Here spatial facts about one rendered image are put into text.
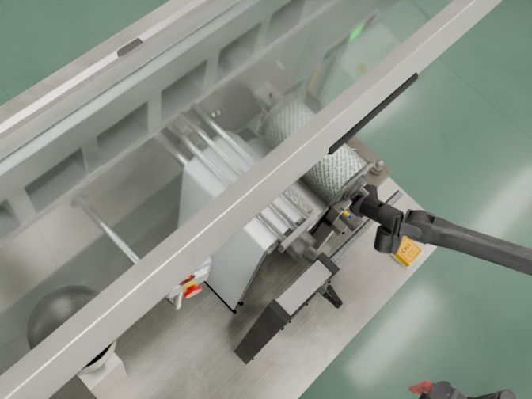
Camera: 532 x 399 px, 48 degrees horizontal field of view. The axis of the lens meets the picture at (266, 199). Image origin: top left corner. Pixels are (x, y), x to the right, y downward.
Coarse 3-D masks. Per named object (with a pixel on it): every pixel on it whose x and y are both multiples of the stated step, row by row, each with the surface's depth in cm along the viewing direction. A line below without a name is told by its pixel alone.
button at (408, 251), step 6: (402, 240) 182; (408, 240) 183; (402, 246) 181; (408, 246) 182; (414, 246) 182; (402, 252) 181; (408, 252) 181; (414, 252) 181; (420, 252) 182; (402, 258) 180; (408, 258) 180; (414, 258) 181; (408, 264) 180
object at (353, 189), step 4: (360, 176) 147; (364, 176) 148; (356, 180) 146; (360, 180) 146; (364, 180) 146; (352, 184) 146; (356, 184) 146; (360, 184) 146; (348, 188) 146; (352, 188) 146; (356, 188) 146; (344, 192) 147; (348, 192) 147; (352, 192) 146; (356, 192) 153; (344, 196) 149; (348, 196) 147
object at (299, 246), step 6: (288, 234) 129; (306, 234) 130; (300, 240) 129; (306, 240) 129; (312, 240) 129; (294, 246) 129; (300, 246) 128; (306, 246) 128; (288, 252) 130; (294, 252) 129; (300, 252) 128; (294, 258) 130
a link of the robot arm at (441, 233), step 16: (416, 224) 152; (432, 224) 151; (448, 224) 152; (416, 240) 154; (432, 240) 152; (448, 240) 151; (464, 240) 149; (480, 240) 148; (496, 240) 148; (480, 256) 150; (496, 256) 148; (512, 256) 146; (528, 256) 144; (528, 272) 146
